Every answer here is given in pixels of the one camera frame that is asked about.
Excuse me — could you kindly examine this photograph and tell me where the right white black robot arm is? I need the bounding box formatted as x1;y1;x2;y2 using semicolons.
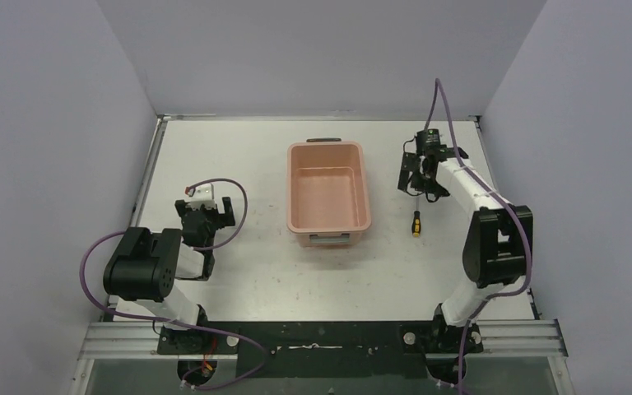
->
397;146;533;328

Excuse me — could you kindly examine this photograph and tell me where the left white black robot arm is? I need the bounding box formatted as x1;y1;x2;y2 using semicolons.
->
103;197;236;331

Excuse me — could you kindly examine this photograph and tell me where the black yellow screwdriver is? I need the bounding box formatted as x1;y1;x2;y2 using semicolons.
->
411;196;421;238

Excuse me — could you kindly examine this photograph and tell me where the pink plastic bin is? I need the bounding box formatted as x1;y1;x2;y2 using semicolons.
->
286;138;372;248

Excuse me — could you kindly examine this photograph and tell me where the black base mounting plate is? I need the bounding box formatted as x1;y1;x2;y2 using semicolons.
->
156;317;484;382

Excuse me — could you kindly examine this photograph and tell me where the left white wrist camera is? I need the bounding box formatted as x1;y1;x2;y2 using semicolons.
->
185;183;216;209

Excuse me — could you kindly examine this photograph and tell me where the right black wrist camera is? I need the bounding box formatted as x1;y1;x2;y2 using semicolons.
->
415;128;443;156

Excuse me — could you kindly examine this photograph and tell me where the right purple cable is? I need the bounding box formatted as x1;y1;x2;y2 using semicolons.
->
424;78;534;395

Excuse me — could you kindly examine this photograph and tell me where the purple cable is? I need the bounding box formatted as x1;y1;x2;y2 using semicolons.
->
79;178;269;392
424;78;534;395

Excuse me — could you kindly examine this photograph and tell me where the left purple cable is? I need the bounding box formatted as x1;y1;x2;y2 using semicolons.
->
79;178;269;392

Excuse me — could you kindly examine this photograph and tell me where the aluminium front rail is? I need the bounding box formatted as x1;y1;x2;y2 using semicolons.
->
79;320;568;360

